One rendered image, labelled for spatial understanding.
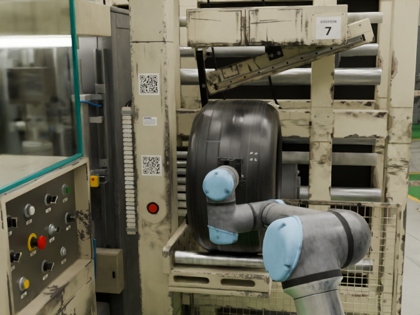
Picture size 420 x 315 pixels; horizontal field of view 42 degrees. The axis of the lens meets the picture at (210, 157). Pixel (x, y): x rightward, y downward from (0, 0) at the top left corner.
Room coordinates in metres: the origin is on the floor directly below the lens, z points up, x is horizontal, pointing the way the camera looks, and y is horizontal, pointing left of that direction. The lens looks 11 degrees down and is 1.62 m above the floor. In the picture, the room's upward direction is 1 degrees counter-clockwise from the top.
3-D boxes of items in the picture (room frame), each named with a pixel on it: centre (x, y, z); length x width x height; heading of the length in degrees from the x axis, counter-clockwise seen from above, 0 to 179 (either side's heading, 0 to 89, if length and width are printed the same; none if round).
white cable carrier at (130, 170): (1.98, 0.29, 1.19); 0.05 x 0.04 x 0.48; 169
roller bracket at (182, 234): (1.99, 0.12, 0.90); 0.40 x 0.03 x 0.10; 169
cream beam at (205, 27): (2.23, -0.23, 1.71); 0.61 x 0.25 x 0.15; 79
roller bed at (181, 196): (2.38, 0.09, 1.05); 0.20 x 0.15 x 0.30; 79
